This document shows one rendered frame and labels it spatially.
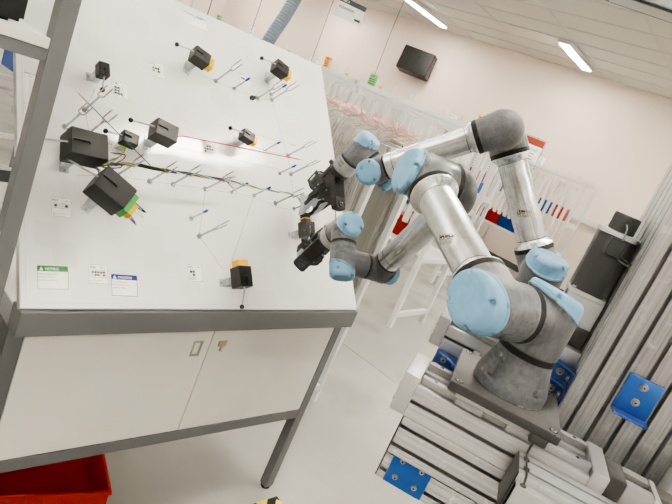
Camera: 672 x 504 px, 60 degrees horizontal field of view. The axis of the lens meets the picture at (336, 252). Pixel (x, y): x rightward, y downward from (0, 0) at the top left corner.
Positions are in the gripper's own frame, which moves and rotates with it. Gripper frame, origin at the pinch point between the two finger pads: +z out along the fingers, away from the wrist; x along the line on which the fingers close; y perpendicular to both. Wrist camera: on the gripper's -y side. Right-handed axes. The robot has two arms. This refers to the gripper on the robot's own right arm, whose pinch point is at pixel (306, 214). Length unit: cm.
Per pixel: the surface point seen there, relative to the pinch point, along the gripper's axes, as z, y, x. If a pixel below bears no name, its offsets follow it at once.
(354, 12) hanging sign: 70, 646, -479
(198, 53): -19, 38, 44
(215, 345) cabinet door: 36, -31, 24
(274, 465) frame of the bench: 88, -50, -33
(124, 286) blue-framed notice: 20, -26, 61
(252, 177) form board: 1.8, 13.8, 17.0
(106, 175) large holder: -2, -11, 74
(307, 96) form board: -16, 53, -12
